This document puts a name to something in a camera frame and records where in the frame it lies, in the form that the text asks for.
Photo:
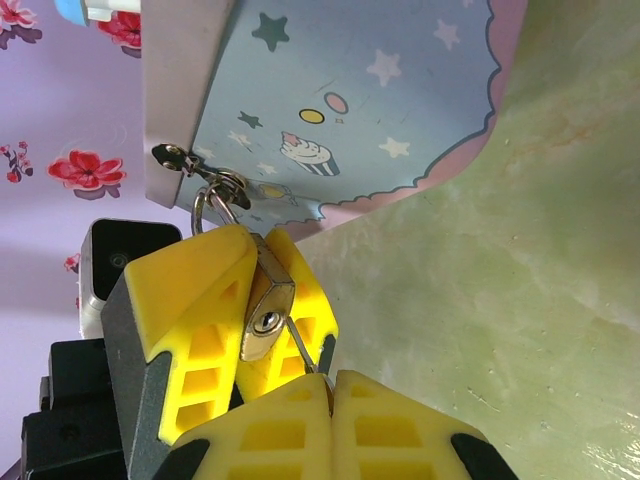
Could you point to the small metal key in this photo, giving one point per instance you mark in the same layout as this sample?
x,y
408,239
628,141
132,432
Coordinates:
x,y
302,347

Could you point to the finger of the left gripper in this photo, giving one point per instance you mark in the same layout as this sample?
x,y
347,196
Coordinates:
x,y
312,305
190,300

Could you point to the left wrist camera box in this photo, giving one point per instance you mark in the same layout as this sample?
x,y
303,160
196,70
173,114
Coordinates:
x,y
130,250

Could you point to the blue lidded storage box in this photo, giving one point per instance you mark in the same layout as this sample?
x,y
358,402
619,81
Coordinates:
x,y
75,10

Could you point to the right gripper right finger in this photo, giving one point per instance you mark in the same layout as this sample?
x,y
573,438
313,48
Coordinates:
x,y
400,440

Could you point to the brass padlock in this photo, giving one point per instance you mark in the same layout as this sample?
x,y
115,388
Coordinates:
x,y
267,300

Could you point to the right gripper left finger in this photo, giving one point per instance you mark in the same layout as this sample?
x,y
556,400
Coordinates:
x,y
270,440

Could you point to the cartoon print tin box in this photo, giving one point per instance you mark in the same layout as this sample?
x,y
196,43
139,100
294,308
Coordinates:
x,y
375,100

